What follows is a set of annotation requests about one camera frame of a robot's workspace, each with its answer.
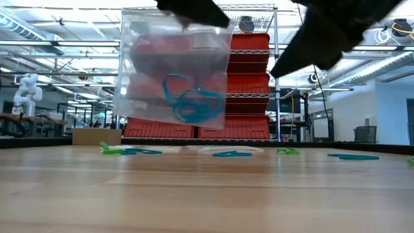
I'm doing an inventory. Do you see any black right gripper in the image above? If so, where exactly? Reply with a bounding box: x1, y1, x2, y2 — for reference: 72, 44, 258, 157
270, 0, 405, 78

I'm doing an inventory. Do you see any blue rubber band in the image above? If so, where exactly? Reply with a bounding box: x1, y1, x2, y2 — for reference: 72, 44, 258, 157
176, 96, 224, 125
162, 73, 195, 109
173, 89, 226, 124

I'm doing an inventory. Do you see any teal rubber band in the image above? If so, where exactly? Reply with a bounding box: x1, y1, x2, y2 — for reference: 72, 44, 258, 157
327, 153, 380, 161
212, 150, 253, 159
122, 148, 163, 156

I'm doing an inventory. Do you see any red plastic bin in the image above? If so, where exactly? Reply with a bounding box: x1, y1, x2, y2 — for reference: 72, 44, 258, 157
226, 73, 271, 114
230, 32, 271, 74
197, 113, 271, 139
124, 116, 195, 139

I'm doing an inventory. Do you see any black monitor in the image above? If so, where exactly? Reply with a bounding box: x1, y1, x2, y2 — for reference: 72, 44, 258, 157
267, 96, 301, 114

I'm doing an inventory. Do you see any black mesh chair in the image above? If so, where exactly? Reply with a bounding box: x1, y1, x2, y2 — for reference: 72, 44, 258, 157
353, 125, 378, 144

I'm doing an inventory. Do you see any small cardboard box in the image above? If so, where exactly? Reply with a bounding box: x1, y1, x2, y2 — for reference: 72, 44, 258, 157
72, 128, 123, 146

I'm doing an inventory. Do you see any wooden workbench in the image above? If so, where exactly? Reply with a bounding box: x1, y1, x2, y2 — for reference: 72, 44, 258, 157
0, 113, 69, 139

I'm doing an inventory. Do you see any thin black hanging cable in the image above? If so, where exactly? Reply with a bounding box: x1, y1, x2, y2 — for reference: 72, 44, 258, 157
312, 63, 334, 143

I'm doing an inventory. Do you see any chrome wire shelf rack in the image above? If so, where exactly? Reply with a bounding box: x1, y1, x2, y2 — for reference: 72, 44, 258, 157
115, 3, 282, 143

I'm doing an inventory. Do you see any white cable coil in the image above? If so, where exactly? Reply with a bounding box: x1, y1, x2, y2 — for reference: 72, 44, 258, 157
374, 28, 393, 45

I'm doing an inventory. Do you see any yellow cable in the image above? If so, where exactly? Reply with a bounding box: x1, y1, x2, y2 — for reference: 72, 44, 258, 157
290, 94, 296, 140

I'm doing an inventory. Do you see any black hose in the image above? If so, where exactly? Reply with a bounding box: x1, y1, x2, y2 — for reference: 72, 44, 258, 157
0, 115, 25, 138

